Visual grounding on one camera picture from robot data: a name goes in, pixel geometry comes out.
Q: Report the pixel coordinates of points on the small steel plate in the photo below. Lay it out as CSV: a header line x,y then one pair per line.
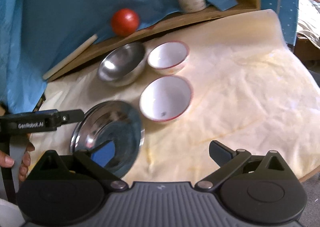
x,y
118,121

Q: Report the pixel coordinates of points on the white rolled stick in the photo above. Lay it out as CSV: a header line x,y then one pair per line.
x,y
70,57

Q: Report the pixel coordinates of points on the red tomato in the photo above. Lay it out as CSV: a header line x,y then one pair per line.
x,y
125,22

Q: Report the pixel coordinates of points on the cream table cover sheet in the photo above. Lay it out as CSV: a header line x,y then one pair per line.
x,y
249,91

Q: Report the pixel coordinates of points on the wooden shelf board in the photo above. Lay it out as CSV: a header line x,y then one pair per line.
x,y
171,21

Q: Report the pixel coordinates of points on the blue cloth garment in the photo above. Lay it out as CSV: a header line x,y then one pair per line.
x,y
38,34

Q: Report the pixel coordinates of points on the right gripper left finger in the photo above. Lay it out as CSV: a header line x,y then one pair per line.
x,y
94,162

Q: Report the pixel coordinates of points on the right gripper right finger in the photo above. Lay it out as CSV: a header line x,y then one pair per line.
x,y
229,161

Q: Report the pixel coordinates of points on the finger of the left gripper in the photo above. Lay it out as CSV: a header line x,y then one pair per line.
x,y
71,116

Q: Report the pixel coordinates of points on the white red-rimmed bowl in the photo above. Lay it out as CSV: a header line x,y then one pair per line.
x,y
169,58
166,99

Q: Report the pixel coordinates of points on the deep steel bowl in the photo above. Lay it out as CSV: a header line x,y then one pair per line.
x,y
123,65

